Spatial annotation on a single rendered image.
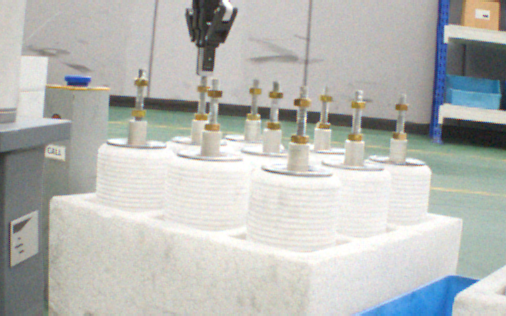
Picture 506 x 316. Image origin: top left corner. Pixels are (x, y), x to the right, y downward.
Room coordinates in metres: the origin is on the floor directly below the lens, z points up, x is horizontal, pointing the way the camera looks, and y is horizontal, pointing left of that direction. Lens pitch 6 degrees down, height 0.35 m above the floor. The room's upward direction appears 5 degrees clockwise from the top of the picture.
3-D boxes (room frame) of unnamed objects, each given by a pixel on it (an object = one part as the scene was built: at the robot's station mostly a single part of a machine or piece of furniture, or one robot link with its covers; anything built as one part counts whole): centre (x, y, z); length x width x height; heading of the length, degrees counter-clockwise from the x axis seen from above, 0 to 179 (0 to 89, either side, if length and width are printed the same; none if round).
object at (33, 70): (4.00, 1.35, 0.27); 0.39 x 0.39 x 0.18; 82
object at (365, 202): (0.95, -0.11, 0.16); 0.10 x 0.10 x 0.18
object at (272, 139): (1.02, -0.02, 0.26); 0.02 x 0.02 x 0.03
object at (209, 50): (1.07, 0.07, 0.37); 0.03 x 0.01 x 0.05; 28
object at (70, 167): (1.13, 0.26, 0.16); 0.07 x 0.07 x 0.31; 54
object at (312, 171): (0.85, -0.05, 0.25); 0.08 x 0.08 x 0.01
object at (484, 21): (5.36, -1.47, 0.89); 0.31 x 0.24 x 0.20; 171
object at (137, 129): (0.99, 0.15, 0.26); 0.02 x 0.02 x 0.03
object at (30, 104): (4.00, 1.34, 0.09); 0.39 x 0.39 x 0.18; 84
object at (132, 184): (0.99, 0.15, 0.16); 0.10 x 0.10 x 0.18
